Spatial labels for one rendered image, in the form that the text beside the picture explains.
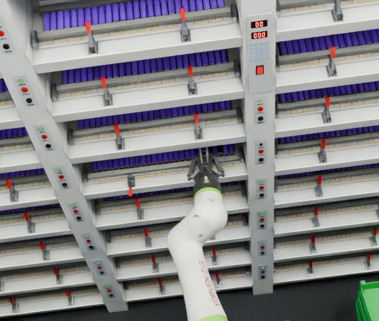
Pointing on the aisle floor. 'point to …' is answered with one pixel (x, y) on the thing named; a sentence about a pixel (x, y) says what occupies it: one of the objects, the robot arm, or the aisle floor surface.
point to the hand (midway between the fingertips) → (204, 153)
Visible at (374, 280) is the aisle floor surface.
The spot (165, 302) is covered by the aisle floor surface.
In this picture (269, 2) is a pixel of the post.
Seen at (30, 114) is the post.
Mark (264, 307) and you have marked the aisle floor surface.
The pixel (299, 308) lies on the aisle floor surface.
